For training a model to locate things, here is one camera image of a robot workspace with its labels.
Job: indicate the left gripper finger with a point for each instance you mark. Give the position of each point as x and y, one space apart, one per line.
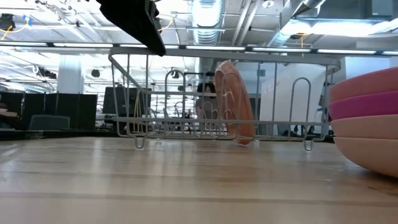
133 21

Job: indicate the terracotta orange plate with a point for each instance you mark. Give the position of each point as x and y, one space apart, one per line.
239 102

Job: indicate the white pillar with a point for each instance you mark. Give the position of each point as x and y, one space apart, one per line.
70 74

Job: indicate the ceiling light strip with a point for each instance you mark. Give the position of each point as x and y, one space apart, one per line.
346 51
281 49
214 48

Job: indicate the black monitor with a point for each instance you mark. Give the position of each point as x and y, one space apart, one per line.
105 102

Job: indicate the person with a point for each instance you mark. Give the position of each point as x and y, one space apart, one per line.
206 93

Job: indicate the grey-green chair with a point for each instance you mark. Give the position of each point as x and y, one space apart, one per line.
49 123

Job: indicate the pale pink plate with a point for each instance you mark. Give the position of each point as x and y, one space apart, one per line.
367 127
373 154

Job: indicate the silver ventilation duct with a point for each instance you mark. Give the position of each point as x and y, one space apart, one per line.
311 3
206 15

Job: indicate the black partition wall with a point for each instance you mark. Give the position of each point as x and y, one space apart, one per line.
62 105

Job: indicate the black ceiling camera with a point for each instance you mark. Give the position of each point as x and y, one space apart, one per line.
6 21

